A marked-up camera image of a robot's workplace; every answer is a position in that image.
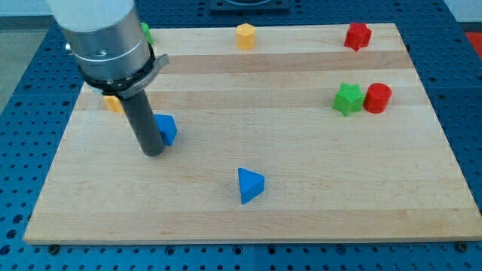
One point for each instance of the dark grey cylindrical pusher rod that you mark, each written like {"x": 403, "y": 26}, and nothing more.
{"x": 141, "y": 118}

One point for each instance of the blue cube block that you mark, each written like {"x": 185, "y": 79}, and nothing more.
{"x": 167, "y": 128}

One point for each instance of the green block behind arm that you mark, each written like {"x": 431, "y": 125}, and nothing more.
{"x": 147, "y": 33}

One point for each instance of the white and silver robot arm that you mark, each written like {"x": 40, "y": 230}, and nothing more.
{"x": 114, "y": 57}

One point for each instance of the yellow heart block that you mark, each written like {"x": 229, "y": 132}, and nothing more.
{"x": 113, "y": 104}

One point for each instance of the yellow hexagon block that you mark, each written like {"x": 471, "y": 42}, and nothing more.
{"x": 245, "y": 36}

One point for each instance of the blue triangle block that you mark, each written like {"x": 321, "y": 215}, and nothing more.
{"x": 251, "y": 184}

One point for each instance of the wooden board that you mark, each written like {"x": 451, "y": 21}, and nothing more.
{"x": 388, "y": 177}

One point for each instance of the green star block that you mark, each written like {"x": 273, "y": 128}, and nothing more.
{"x": 348, "y": 99}

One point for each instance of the red star block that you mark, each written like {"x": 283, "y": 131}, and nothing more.
{"x": 358, "y": 36}

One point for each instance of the red cylinder block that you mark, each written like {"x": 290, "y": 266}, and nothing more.
{"x": 377, "y": 98}

